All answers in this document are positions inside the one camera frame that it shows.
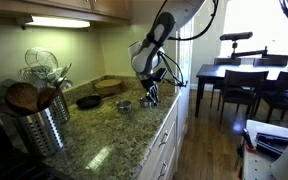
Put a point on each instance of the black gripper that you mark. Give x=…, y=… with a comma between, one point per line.
x=150, y=85

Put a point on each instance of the medium metal measuring pot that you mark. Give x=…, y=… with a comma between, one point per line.
x=146, y=103

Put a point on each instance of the small metal cup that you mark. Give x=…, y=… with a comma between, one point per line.
x=123, y=107

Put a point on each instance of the black door lever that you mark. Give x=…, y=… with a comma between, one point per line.
x=183, y=84

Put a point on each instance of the light base cabinet drawers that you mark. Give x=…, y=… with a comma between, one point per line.
x=164, y=146

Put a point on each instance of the black cast iron skillet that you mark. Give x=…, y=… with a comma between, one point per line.
x=88, y=102

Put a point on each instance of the dark dining table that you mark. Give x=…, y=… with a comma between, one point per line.
x=237, y=70

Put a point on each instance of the slim perforated steel utensil holder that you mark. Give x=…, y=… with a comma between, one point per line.
x=61, y=106

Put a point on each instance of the metal serving spoon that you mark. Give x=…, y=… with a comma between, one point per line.
x=64, y=70

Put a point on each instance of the black red hand tool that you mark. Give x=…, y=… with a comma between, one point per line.
x=247, y=138

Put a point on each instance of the plain wooden spoon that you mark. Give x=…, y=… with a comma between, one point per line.
x=46, y=96

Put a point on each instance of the large perforated steel utensil holder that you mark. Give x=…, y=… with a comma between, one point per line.
x=40, y=133

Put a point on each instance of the under-cabinet light bar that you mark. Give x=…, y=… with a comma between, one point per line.
x=58, y=22

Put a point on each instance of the wooden upper cabinet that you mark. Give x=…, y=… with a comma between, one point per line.
x=67, y=6

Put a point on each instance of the perforated robot cart top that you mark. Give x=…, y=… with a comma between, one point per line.
x=257, y=166

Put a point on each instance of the black case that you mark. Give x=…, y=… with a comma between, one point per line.
x=272, y=143

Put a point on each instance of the bright window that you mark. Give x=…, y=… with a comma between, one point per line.
x=257, y=16

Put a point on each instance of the slotted wooden spoon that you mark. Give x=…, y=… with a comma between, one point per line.
x=21, y=97

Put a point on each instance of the stainless gas stove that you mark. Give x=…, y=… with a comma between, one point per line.
x=4, y=163

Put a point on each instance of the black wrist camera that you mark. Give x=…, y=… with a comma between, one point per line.
x=160, y=74

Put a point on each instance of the black stereo camera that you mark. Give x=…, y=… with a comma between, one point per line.
x=236, y=36

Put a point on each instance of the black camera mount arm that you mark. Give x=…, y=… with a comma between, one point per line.
x=250, y=53

